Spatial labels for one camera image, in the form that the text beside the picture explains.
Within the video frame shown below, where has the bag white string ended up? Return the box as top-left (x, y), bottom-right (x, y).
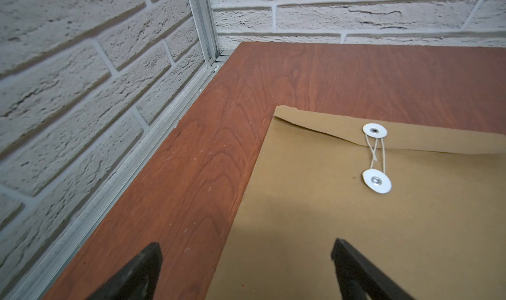
top-left (361, 123), bottom-right (393, 195)

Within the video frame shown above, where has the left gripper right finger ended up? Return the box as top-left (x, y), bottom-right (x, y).
top-left (331, 238), bottom-right (413, 300)

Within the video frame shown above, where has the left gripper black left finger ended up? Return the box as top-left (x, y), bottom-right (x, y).
top-left (87, 242), bottom-right (163, 300)

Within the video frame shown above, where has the brown file bag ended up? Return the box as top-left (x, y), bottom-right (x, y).
top-left (207, 106), bottom-right (505, 299)

